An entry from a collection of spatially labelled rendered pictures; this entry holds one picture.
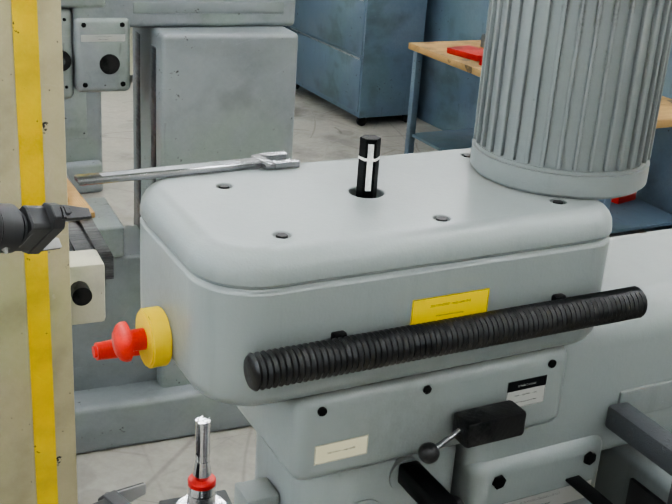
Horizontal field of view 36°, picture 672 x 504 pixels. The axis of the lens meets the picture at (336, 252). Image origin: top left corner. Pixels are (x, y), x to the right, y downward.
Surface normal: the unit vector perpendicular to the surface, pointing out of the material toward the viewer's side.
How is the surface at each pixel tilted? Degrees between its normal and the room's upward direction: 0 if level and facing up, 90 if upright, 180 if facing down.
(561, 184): 90
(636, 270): 0
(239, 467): 0
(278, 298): 90
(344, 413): 90
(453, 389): 90
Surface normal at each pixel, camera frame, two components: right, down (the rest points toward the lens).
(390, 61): 0.45, 0.37
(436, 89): -0.89, 0.12
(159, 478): 0.07, -0.93
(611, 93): 0.22, 0.38
